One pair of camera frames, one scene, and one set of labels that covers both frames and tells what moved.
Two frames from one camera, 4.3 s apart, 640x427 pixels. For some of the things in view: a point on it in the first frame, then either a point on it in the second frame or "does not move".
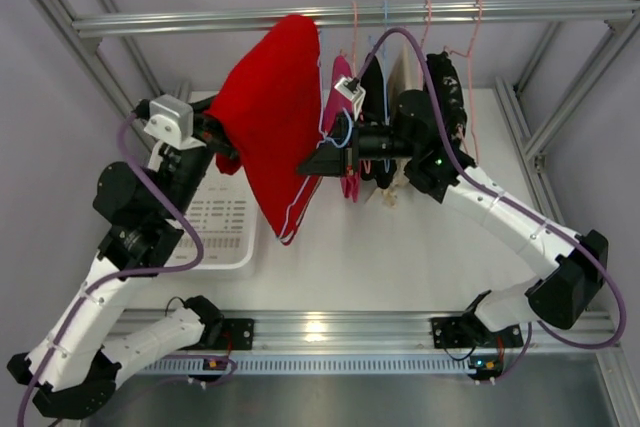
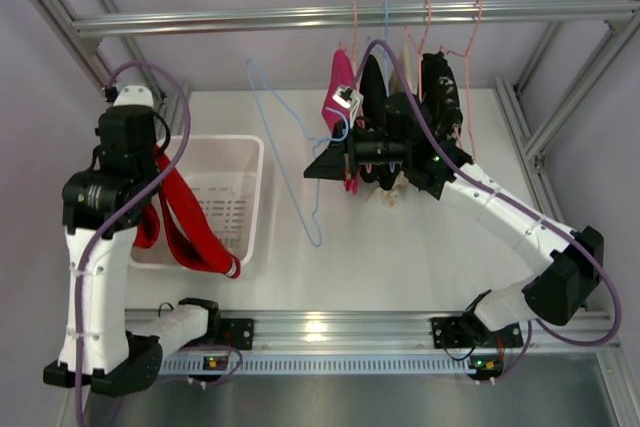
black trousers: x=374 y=102 does not move
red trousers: x=272 y=110 → x=191 y=229
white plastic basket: x=224 y=214 does not move
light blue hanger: x=324 y=141 → x=251 y=64
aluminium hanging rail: x=406 y=17 does not move
